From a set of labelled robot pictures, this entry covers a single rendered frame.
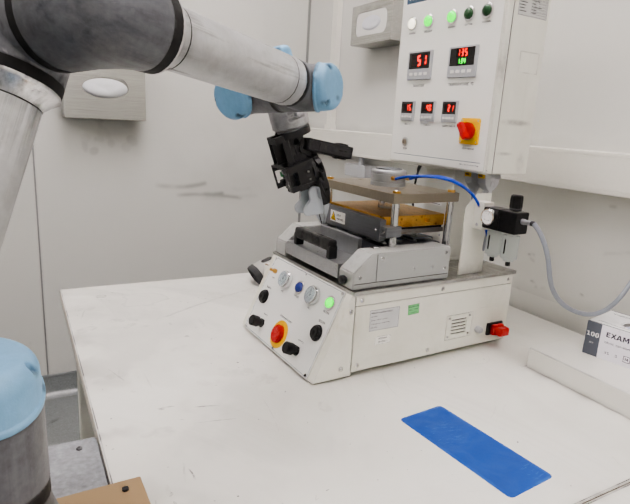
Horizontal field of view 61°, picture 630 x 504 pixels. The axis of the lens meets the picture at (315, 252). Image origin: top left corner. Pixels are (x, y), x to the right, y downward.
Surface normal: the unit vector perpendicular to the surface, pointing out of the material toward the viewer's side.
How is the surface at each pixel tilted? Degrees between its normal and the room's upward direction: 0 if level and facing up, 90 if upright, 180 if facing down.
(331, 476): 0
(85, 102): 90
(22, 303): 90
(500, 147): 90
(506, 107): 90
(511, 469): 0
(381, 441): 0
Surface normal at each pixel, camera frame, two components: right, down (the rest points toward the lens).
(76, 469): 0.06, -0.97
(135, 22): 0.56, 0.37
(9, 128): 0.76, 0.08
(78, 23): 0.20, 0.51
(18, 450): 0.91, 0.09
